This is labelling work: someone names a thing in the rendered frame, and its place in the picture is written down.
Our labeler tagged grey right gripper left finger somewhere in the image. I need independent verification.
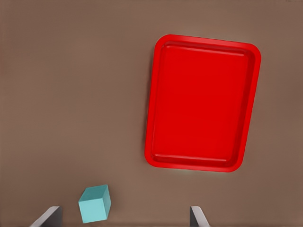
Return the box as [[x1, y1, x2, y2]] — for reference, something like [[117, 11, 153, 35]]
[[29, 206, 63, 227]]

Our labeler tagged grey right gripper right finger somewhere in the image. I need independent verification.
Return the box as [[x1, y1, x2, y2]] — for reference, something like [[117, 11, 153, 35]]
[[189, 206, 211, 227]]

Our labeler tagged small teal cube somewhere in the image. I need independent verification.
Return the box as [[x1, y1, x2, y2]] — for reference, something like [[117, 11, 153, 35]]
[[78, 184, 112, 224]]

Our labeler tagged red plastic tray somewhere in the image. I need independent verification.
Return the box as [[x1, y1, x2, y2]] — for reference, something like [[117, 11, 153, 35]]
[[144, 34, 262, 173]]

